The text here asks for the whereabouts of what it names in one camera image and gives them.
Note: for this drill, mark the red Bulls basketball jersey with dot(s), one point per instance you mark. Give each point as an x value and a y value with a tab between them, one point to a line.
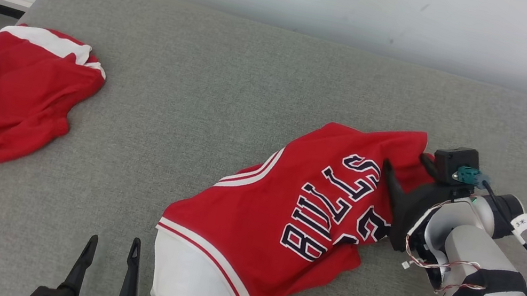
273	215

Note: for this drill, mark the red shorts with white band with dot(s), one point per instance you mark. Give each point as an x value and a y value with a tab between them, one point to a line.
12	98

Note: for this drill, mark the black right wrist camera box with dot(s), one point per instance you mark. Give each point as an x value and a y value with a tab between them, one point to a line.
451	159

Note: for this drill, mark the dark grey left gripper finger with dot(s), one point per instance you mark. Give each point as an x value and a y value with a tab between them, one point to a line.
130	282
78	270

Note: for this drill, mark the grey fabric sofa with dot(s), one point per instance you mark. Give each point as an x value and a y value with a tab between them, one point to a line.
195	103

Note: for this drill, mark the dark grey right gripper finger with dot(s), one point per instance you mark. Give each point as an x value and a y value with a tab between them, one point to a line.
400	199
431	167

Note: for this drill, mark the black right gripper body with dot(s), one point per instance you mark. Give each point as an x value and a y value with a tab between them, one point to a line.
414	212

